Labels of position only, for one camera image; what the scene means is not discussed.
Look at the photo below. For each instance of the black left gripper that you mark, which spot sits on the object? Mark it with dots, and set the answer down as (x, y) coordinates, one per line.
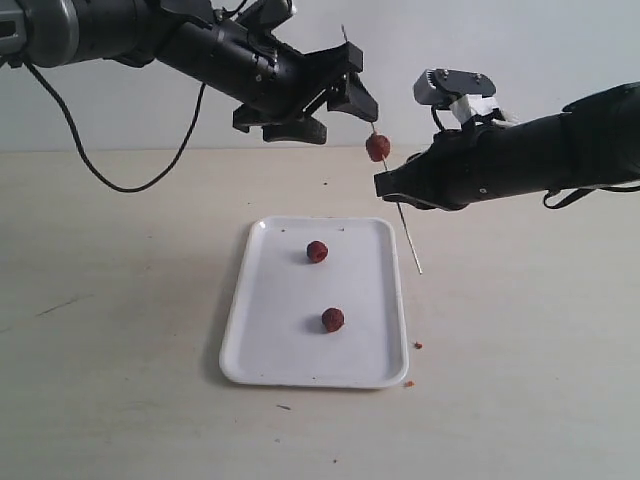
(287, 100)

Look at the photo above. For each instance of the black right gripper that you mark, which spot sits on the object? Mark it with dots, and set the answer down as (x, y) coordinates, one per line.
(449, 175)

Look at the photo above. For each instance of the thin metal skewer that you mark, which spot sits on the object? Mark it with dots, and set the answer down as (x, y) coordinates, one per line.
(399, 208)

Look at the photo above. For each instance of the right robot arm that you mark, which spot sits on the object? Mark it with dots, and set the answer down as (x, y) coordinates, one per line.
(592, 144)

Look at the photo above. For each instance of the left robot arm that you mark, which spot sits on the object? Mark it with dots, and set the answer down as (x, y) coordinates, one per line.
(236, 53)

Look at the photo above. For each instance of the white rectangular tray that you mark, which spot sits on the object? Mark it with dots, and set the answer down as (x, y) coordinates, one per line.
(274, 335)

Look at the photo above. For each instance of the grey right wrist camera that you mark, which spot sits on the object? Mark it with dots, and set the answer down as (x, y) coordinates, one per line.
(467, 95)

